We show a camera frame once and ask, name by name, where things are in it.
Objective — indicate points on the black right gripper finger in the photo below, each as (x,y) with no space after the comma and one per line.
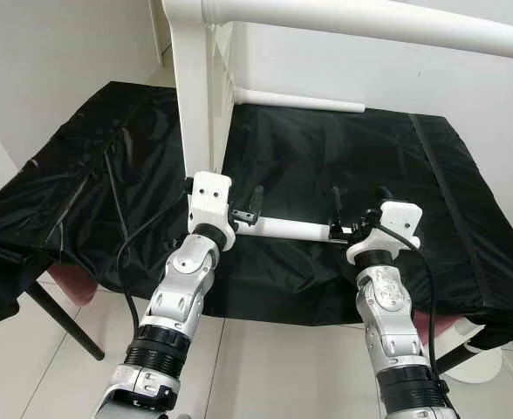
(336,202)
(384,195)

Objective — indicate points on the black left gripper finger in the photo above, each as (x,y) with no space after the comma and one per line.
(256,197)

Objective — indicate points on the pink cloth with white hem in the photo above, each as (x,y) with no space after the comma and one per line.
(431,327)

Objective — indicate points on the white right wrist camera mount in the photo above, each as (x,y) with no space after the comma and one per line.
(400,218)

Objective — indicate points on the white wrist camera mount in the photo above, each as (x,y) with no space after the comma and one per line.
(400,218)
(208,196)

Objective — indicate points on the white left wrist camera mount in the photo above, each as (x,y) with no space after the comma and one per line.
(208,196)

